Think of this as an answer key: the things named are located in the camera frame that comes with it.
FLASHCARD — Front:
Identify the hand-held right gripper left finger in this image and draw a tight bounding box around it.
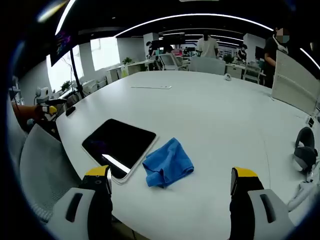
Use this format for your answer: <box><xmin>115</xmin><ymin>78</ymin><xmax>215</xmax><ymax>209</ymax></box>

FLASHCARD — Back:
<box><xmin>46</xmin><ymin>164</ymin><xmax>113</xmax><ymax>240</ymax></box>

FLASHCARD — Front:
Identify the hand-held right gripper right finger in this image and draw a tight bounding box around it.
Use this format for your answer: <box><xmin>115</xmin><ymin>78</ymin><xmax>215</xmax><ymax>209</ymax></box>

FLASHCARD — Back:
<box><xmin>229</xmin><ymin>166</ymin><xmax>296</xmax><ymax>240</ymax></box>

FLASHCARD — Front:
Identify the blue cleaning cloth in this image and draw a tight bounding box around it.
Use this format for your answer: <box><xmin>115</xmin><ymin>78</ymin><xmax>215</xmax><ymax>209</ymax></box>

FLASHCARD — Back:
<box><xmin>141</xmin><ymin>136</ymin><xmax>195</xmax><ymax>189</ymax></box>

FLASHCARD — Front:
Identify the black stand pole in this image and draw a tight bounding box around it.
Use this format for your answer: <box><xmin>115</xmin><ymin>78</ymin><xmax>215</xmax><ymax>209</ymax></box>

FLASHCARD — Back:
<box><xmin>69</xmin><ymin>47</ymin><xmax>86</xmax><ymax>101</ymax></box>

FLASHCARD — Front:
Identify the grey mesh chair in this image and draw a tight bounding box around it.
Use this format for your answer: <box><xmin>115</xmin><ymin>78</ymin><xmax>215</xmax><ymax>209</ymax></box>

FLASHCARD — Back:
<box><xmin>19</xmin><ymin>123</ymin><xmax>83</xmax><ymax>223</ymax></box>

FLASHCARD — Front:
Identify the black display screen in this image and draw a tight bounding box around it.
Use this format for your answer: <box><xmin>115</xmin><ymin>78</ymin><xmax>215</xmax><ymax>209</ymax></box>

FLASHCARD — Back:
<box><xmin>49</xmin><ymin>29</ymin><xmax>74</xmax><ymax>67</ymax></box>

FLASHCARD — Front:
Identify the grey padded headset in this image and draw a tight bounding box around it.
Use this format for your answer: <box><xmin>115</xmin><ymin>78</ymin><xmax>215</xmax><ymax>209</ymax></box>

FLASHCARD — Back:
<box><xmin>292</xmin><ymin>126</ymin><xmax>320</xmax><ymax>173</ymax></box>

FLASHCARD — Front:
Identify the flat white strip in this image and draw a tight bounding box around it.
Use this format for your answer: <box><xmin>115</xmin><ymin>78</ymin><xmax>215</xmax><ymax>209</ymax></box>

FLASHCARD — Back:
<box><xmin>130</xmin><ymin>84</ymin><xmax>173</xmax><ymax>90</ymax></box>

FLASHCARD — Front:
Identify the white office chair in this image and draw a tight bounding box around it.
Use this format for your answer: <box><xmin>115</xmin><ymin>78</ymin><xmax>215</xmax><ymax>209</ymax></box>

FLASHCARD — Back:
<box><xmin>158</xmin><ymin>53</ymin><xmax>187</xmax><ymax>72</ymax></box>

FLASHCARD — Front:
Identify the white divider panel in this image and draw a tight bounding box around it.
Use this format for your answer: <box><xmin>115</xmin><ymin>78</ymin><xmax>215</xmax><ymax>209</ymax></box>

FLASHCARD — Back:
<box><xmin>271</xmin><ymin>49</ymin><xmax>320</xmax><ymax>116</ymax></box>

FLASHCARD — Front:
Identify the white mesh chair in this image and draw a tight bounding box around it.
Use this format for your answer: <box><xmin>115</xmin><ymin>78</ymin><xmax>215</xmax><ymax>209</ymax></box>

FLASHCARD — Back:
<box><xmin>243</xmin><ymin>63</ymin><xmax>262</xmax><ymax>83</ymax></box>

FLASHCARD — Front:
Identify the grey backed chair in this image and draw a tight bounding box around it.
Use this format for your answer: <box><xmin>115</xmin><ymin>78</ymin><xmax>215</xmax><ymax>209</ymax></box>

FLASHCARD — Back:
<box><xmin>188</xmin><ymin>56</ymin><xmax>227</xmax><ymax>76</ymax></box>

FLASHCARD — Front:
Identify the white cable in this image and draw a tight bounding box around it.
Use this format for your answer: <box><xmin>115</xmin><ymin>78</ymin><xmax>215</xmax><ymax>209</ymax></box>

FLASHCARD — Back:
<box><xmin>287</xmin><ymin>179</ymin><xmax>318</xmax><ymax>213</ymax></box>

